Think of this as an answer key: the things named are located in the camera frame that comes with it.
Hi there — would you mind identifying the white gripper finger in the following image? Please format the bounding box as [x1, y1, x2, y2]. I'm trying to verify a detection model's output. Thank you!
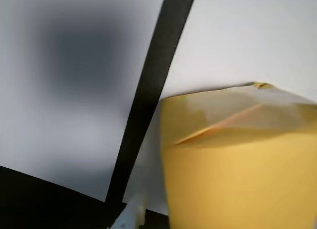
[111, 192, 147, 229]

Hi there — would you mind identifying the white paper marked one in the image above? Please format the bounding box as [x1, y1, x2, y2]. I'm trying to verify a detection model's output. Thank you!
[122, 0, 317, 216]

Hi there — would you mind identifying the dark grey printed mat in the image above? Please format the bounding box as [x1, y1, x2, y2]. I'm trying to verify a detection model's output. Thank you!
[0, 0, 198, 229]

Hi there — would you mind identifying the white paper marked two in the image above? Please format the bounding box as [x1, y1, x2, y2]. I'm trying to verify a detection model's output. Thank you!
[0, 0, 167, 202]

